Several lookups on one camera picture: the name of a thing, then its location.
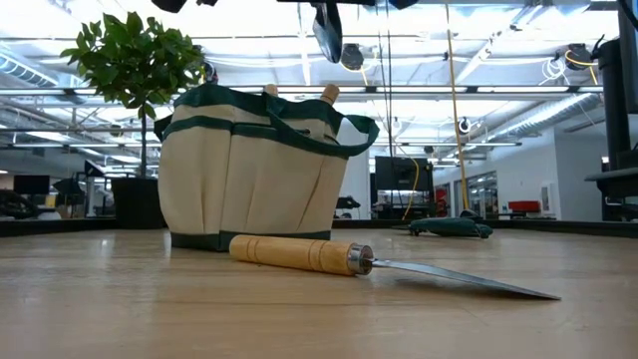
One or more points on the red background bin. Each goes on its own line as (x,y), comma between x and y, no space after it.
(524,206)

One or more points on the black office chair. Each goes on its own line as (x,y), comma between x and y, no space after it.
(11,204)

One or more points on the black background monitor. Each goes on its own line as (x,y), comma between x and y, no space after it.
(399,172)

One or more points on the small black ceiling reel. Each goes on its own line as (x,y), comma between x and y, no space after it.
(464,124)

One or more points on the green pruning shears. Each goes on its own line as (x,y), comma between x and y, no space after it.
(448,227)

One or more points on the small dark background monitor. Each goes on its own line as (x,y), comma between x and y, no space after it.
(31,184)

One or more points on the green potted plant black pot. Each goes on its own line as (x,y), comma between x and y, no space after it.
(129,60)

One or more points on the beige green canvas gardening bag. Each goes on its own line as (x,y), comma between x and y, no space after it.
(249,189)

